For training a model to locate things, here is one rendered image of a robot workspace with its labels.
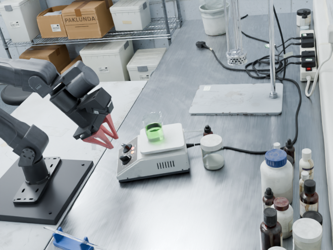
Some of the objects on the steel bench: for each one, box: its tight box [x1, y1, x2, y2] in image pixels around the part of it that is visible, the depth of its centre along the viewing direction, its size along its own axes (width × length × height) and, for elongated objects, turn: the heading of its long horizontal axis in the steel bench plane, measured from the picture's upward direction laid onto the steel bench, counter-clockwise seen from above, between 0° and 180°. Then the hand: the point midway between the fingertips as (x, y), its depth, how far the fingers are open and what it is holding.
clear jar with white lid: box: [200, 134, 225, 171], centre depth 117 cm, size 6×6×8 cm
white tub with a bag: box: [198, 0, 230, 36], centre depth 200 cm, size 14×14×21 cm
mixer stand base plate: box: [189, 83, 283, 115], centre depth 147 cm, size 30×20×1 cm, turn 90°
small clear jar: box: [292, 218, 323, 250], centre depth 87 cm, size 6×6×7 cm
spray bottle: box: [300, 10, 309, 34], centre depth 183 cm, size 4×4×11 cm
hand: (112, 141), depth 114 cm, fingers open, 3 cm apart
